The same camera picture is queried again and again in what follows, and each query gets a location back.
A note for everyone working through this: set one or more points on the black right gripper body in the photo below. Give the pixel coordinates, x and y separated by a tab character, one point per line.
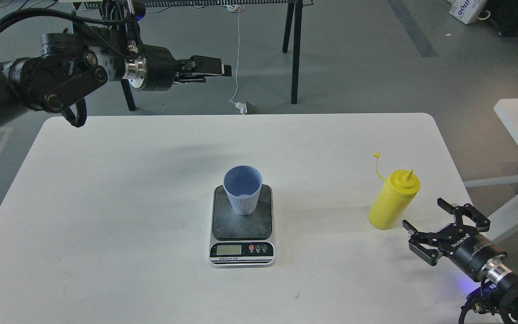
468	250

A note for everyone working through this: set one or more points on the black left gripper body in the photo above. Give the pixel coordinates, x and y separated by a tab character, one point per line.
155	70

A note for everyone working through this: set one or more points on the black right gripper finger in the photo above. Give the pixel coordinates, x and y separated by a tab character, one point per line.
426	245
481	222

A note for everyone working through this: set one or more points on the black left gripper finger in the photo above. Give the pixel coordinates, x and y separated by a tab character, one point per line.
200	67
182	79

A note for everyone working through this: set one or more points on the yellow squeeze bottle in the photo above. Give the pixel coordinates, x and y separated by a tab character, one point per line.
397	192

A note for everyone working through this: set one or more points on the blue plastic cup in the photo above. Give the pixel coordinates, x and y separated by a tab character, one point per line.
243	184

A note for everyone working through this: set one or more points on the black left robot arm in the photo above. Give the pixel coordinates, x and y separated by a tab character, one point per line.
75	63

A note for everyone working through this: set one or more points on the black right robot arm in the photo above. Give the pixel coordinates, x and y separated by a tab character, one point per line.
498	292

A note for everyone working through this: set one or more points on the digital kitchen scale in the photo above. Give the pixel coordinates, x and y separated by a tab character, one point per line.
242	241

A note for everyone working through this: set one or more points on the white power adapter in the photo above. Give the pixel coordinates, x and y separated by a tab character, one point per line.
246	108

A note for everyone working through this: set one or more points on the white cardboard box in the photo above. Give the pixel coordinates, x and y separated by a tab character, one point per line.
466	11

